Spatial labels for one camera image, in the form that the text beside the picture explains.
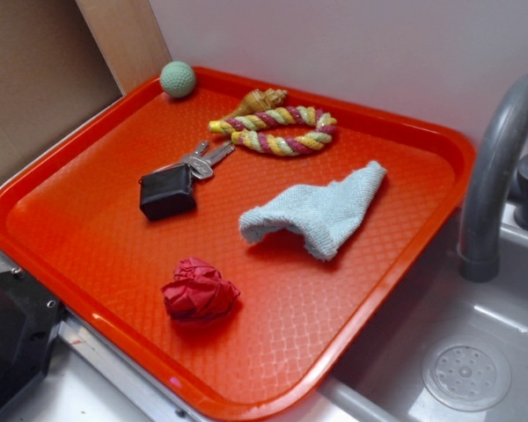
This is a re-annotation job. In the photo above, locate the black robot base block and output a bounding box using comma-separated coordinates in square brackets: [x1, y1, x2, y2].
[0, 268, 64, 417]

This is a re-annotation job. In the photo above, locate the light blue cloth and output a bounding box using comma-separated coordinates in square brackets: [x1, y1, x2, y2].
[238, 161, 386, 261]

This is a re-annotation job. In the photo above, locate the orange plastic tray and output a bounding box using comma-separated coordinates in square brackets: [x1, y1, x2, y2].
[0, 68, 475, 421]

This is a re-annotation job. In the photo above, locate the silver key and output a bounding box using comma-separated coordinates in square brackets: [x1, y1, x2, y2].
[179, 141, 235, 180]

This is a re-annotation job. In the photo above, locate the black key fob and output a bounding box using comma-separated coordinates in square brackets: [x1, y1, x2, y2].
[139, 164, 196, 221]

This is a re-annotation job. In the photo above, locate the crumpled red paper ball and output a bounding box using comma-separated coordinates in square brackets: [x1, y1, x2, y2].
[161, 257, 240, 325]

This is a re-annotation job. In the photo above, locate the tan seashell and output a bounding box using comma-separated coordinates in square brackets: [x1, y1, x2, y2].
[231, 88, 288, 117]

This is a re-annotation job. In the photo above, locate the green dimpled ball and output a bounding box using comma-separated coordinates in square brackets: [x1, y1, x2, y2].
[159, 61, 196, 98]

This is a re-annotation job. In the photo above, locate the grey sink faucet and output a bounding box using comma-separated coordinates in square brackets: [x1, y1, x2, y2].
[458, 74, 528, 282]

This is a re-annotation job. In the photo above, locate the wooden board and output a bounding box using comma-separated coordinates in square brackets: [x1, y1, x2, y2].
[77, 0, 172, 95]

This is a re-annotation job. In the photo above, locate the grey plastic sink basin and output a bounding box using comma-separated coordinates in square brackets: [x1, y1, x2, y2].
[319, 206, 528, 422]

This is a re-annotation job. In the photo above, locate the sink drain strainer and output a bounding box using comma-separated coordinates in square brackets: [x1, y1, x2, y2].
[422, 336, 511, 412]

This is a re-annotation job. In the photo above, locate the multicolour rope ring toy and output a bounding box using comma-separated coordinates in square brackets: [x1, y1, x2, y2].
[208, 105, 338, 157]

